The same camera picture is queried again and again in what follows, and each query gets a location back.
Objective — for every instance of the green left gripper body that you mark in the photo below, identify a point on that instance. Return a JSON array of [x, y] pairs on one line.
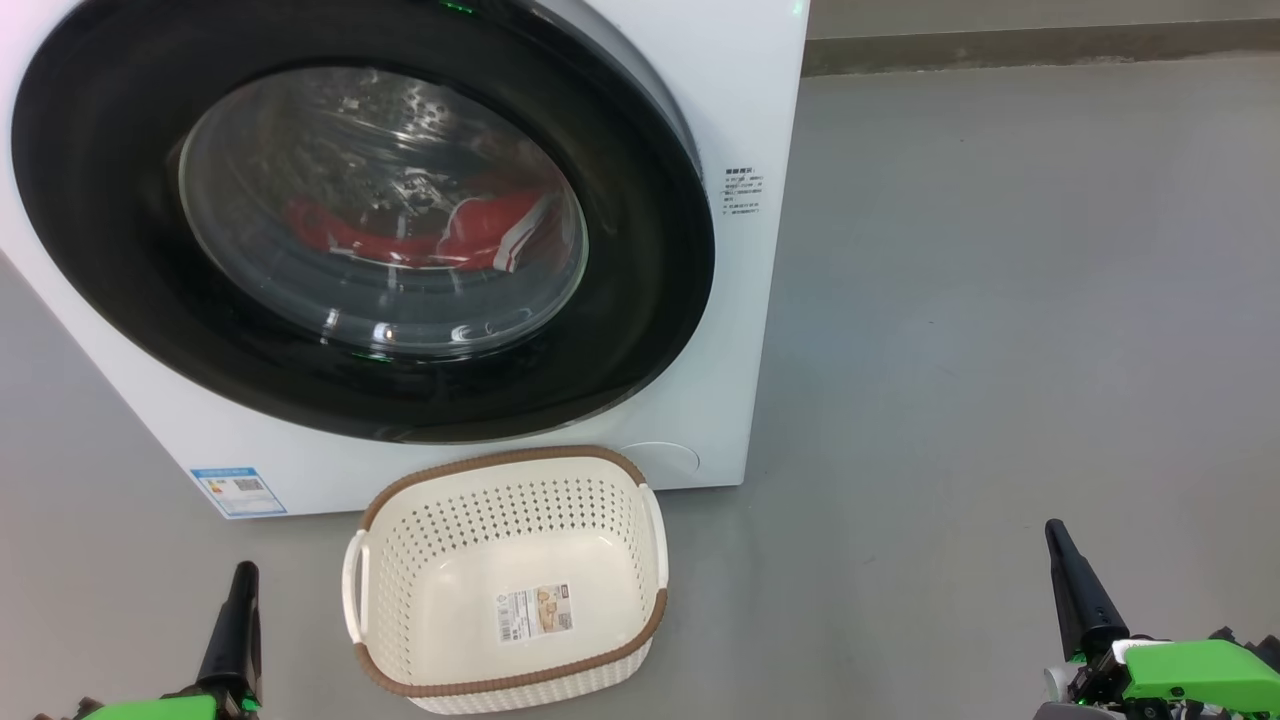
[[150, 710]]

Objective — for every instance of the red garment with white stripes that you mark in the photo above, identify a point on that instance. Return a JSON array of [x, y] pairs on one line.
[[500, 225]]

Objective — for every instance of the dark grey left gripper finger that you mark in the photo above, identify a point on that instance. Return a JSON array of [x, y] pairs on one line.
[[235, 650]]

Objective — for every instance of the white front-load washing machine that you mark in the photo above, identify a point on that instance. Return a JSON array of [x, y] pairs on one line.
[[745, 330]]

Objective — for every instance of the blue energy label sticker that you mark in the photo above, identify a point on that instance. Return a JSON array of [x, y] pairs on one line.
[[238, 490]]

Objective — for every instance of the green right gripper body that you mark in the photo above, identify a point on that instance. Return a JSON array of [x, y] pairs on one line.
[[1190, 675]]

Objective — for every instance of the cream perforated laundry basket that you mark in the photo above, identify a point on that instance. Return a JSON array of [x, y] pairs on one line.
[[520, 560]]

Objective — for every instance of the black round glass washer door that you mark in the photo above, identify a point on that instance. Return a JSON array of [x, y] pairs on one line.
[[620, 300]]

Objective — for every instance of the paper product label sticker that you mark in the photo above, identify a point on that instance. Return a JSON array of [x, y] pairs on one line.
[[535, 613]]

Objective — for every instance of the red mesh garment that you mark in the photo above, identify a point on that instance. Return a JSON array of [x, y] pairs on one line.
[[340, 235]]

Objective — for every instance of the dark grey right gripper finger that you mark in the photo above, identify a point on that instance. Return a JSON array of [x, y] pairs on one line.
[[1085, 605]]

